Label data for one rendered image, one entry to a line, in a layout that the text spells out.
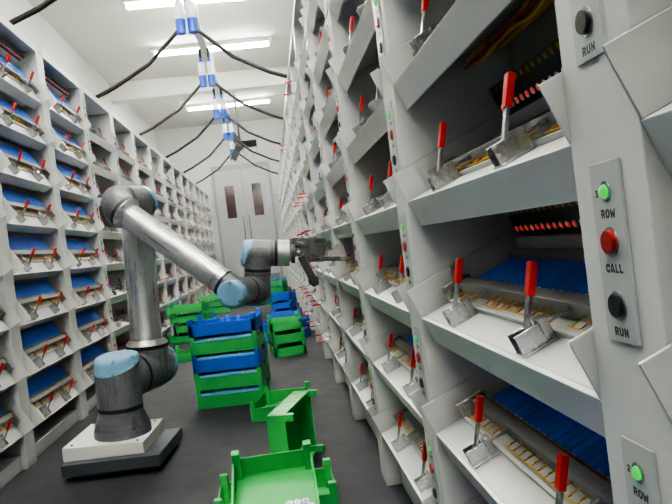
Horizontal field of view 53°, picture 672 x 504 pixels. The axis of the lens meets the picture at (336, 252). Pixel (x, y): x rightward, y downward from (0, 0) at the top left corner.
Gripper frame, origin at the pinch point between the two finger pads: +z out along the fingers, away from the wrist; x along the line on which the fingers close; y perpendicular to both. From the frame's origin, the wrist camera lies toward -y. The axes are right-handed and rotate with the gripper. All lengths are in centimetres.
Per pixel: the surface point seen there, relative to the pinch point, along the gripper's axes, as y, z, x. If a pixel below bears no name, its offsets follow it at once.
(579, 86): 15, -5, -185
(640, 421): -8, -2, -188
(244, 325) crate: -30, -38, 71
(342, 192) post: 24.4, -0.8, 18.3
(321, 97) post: 59, -9, 18
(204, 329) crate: -32, -56, 73
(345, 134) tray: 34, -7, -52
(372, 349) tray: -23, 0, -52
